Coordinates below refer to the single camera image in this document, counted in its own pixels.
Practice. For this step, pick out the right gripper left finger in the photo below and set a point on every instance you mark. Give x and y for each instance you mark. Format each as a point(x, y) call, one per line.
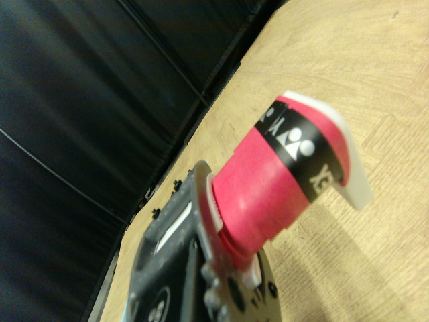
point(174, 204)

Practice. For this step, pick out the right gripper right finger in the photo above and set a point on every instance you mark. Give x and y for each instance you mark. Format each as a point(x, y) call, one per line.
point(208, 248)

